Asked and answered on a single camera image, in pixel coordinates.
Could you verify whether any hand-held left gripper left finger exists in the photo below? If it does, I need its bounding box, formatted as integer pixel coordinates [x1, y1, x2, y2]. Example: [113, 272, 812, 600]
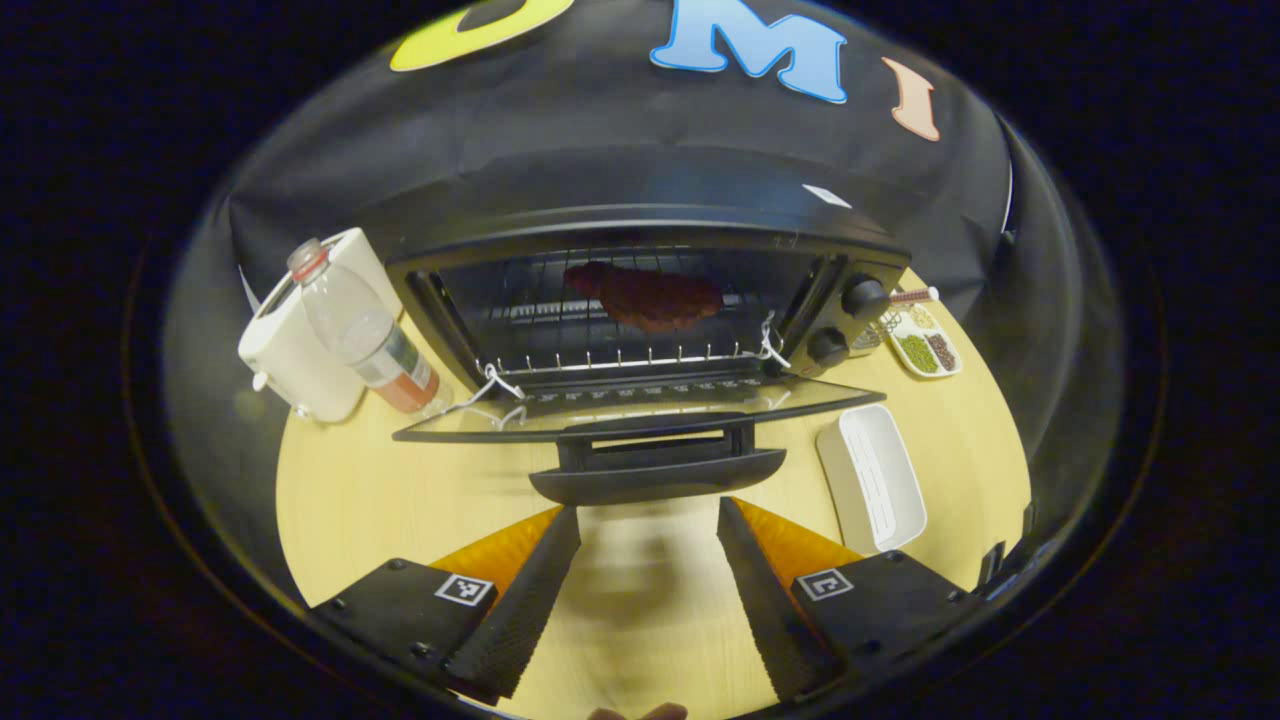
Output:
[310, 505, 583, 706]

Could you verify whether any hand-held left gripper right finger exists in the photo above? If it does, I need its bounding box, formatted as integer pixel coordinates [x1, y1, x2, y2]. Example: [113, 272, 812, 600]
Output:
[716, 495, 978, 703]

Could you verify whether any red meat piece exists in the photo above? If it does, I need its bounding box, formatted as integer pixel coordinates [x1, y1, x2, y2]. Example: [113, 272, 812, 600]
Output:
[563, 262, 725, 334]

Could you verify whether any black electric oven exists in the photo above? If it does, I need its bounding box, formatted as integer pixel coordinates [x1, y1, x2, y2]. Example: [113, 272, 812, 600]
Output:
[385, 145, 913, 506]

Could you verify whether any white rectangular tray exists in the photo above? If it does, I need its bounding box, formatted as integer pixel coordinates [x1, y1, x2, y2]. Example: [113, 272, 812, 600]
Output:
[816, 403, 929, 557]

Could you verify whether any white divided bean plate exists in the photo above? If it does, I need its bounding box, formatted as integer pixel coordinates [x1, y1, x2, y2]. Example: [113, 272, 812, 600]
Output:
[885, 305, 964, 380]

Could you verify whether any clear plastic bottle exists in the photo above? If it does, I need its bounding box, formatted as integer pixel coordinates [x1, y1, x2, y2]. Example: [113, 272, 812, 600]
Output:
[286, 237, 454, 417]

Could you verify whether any white toaster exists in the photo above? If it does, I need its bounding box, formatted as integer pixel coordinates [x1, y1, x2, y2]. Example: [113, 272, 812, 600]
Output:
[237, 227, 404, 424]

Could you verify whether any black backdrop cloth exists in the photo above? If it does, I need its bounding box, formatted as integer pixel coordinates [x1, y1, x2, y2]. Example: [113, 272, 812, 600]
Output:
[165, 0, 1101, 481]

